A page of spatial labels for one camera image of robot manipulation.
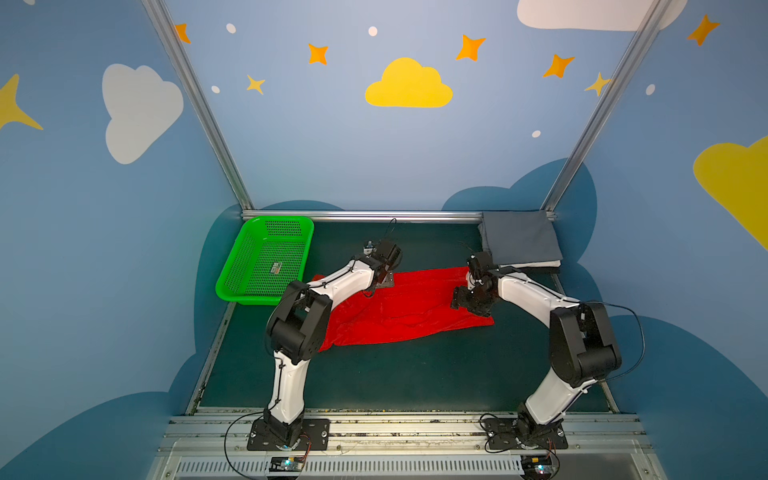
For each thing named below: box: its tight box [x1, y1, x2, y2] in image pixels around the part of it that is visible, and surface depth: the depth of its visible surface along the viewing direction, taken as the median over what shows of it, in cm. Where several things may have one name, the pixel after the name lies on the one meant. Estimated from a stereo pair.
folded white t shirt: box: [502, 260, 561, 268], surface depth 107 cm
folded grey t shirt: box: [478, 210, 563, 266], surface depth 109 cm
